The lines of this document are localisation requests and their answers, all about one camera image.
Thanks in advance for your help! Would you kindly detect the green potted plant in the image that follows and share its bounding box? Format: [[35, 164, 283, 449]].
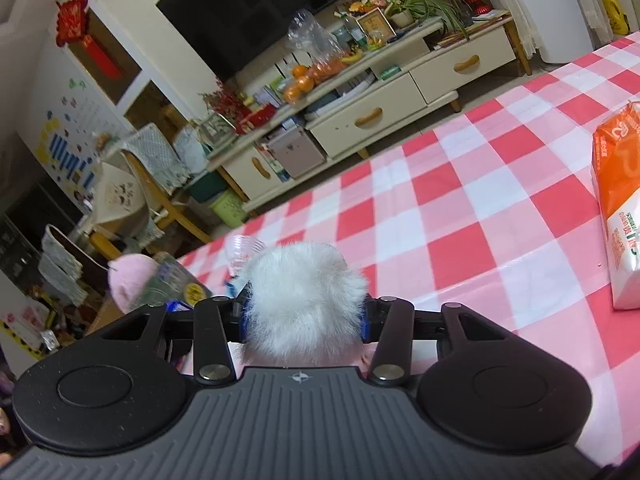
[[382, 0, 471, 41]]

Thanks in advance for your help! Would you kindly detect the white lace cloth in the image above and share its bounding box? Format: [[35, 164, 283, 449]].
[[122, 122, 191, 191]]

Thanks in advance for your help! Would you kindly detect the black television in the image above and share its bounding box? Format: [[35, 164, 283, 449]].
[[156, 0, 386, 83]]

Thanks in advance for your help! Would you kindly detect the red knot decoration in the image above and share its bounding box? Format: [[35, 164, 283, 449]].
[[55, 0, 123, 81]]

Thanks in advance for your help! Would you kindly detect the cream television cabinet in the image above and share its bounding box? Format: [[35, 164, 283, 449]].
[[205, 10, 533, 213]]

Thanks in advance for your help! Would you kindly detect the pink plush toy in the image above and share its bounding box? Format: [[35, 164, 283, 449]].
[[107, 254, 156, 313]]

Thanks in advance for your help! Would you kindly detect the white standing air conditioner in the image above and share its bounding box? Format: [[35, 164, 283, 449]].
[[505, 0, 608, 66]]

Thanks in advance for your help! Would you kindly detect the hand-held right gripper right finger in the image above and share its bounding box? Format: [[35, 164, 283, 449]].
[[360, 296, 507, 387]]

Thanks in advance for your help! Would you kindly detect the red berry branch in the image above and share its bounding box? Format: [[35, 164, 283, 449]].
[[200, 77, 246, 121]]

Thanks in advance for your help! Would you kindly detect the white woven basket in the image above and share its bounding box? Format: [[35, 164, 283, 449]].
[[40, 224, 88, 306]]

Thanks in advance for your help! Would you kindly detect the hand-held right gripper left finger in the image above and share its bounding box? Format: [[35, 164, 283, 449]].
[[102, 285, 252, 386]]

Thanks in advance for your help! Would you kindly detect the wall poster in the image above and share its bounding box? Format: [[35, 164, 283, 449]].
[[37, 80, 126, 211]]

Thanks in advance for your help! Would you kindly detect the white shuttlecock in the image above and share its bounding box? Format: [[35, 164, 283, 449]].
[[225, 234, 268, 278]]

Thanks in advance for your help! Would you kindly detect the clear plastic bag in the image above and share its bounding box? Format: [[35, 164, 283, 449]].
[[287, 9, 346, 61]]

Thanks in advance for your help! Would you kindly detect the white fluffy plush toy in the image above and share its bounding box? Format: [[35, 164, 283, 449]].
[[235, 242, 373, 376]]

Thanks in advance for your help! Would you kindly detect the silver case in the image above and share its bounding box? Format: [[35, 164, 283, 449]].
[[267, 127, 326, 178]]

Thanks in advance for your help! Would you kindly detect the yellow jug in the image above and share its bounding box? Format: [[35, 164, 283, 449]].
[[599, 0, 631, 36]]

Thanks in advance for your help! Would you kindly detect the green printed cardboard box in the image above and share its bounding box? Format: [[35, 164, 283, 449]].
[[90, 252, 215, 336]]

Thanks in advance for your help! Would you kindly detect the wooden picture frame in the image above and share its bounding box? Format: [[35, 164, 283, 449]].
[[356, 7, 397, 43]]

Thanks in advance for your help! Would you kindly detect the dark green bin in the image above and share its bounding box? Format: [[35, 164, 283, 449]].
[[187, 172, 228, 201]]

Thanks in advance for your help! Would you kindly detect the wooden chair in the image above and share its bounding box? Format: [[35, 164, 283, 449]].
[[90, 125, 213, 256]]

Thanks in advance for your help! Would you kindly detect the pile of oranges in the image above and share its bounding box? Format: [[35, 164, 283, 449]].
[[282, 57, 351, 103]]

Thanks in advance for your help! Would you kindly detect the white framed lantern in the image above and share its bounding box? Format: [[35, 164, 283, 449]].
[[199, 112, 237, 147]]

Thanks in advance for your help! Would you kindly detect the red flat box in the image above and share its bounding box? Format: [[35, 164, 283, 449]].
[[235, 104, 278, 133]]

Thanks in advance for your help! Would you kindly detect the light green bin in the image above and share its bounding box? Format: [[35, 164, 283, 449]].
[[205, 190, 248, 228]]

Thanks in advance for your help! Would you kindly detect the pink checkered tablecloth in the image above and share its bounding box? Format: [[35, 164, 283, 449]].
[[175, 30, 640, 466]]

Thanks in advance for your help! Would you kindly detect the person's purple clothing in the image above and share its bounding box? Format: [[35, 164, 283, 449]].
[[0, 360, 16, 406]]

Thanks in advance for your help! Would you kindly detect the orange tissue package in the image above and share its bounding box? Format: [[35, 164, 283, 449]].
[[591, 101, 640, 311]]

